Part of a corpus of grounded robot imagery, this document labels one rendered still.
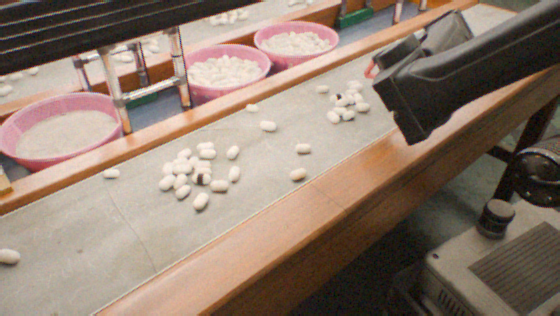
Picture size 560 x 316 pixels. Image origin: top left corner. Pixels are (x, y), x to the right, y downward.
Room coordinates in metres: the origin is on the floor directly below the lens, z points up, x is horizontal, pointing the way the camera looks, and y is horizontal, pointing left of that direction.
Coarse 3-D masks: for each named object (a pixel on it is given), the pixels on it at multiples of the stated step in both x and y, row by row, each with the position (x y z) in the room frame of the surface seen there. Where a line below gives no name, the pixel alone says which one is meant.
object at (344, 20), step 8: (344, 0) 1.54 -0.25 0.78; (368, 0) 1.63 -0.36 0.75; (344, 8) 1.54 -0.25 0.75; (368, 8) 1.63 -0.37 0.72; (344, 16) 1.54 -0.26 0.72; (352, 16) 1.56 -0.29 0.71; (360, 16) 1.60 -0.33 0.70; (368, 16) 1.63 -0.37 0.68; (336, 24) 1.53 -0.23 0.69; (344, 24) 1.54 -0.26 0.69; (352, 24) 1.57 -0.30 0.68
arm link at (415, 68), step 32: (544, 0) 0.34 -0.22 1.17; (512, 32) 0.31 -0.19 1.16; (544, 32) 0.30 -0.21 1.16; (416, 64) 0.37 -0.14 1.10; (448, 64) 0.33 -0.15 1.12; (480, 64) 0.32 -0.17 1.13; (512, 64) 0.31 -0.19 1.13; (544, 64) 0.30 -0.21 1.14; (384, 96) 0.35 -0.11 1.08; (416, 96) 0.34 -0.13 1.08; (448, 96) 0.32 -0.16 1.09; (480, 96) 0.31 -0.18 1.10; (416, 128) 0.33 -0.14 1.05
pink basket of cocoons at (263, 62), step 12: (204, 48) 1.16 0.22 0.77; (216, 48) 1.17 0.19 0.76; (228, 48) 1.17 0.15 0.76; (240, 48) 1.17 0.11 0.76; (252, 48) 1.15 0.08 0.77; (192, 60) 1.12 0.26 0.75; (204, 60) 1.14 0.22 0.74; (252, 60) 1.14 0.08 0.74; (264, 60) 1.09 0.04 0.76; (264, 72) 1.00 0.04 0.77; (192, 84) 0.94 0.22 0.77; (240, 84) 0.93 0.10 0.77; (252, 84) 0.96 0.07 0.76; (192, 96) 0.97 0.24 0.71; (204, 96) 0.94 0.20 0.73; (216, 96) 0.93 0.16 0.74
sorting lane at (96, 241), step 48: (384, 48) 1.20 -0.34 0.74; (288, 96) 0.92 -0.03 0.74; (192, 144) 0.72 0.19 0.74; (240, 144) 0.71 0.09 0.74; (288, 144) 0.71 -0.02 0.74; (336, 144) 0.71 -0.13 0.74; (96, 192) 0.57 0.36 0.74; (144, 192) 0.56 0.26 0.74; (192, 192) 0.56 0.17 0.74; (240, 192) 0.56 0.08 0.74; (288, 192) 0.56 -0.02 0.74; (0, 240) 0.45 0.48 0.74; (48, 240) 0.45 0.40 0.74; (96, 240) 0.45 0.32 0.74; (144, 240) 0.45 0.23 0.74; (192, 240) 0.44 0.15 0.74; (0, 288) 0.36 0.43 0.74; (48, 288) 0.35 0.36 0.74; (96, 288) 0.35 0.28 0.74
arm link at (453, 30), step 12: (456, 12) 0.74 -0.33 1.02; (444, 24) 0.69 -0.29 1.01; (456, 24) 0.69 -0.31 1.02; (468, 24) 0.75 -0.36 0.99; (408, 36) 0.46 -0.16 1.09; (432, 36) 0.62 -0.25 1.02; (444, 36) 0.58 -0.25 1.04; (456, 36) 0.62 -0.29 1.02; (468, 36) 0.70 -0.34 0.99; (396, 48) 0.44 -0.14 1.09; (408, 48) 0.44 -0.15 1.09; (432, 48) 0.48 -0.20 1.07; (444, 48) 0.53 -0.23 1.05; (384, 60) 0.44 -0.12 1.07; (396, 60) 0.43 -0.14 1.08; (444, 120) 0.39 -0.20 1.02
